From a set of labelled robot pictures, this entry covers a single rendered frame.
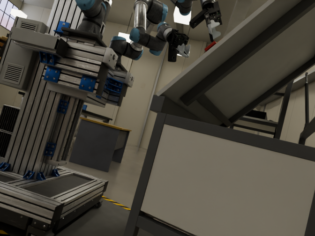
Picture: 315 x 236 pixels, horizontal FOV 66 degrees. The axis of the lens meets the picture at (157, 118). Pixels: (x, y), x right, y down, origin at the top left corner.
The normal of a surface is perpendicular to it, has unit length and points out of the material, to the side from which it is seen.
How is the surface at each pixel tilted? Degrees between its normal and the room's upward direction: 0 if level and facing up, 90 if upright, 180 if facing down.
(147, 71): 90
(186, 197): 90
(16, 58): 90
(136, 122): 90
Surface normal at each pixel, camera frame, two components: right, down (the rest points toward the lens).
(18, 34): -0.11, -0.10
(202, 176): -0.42, -0.18
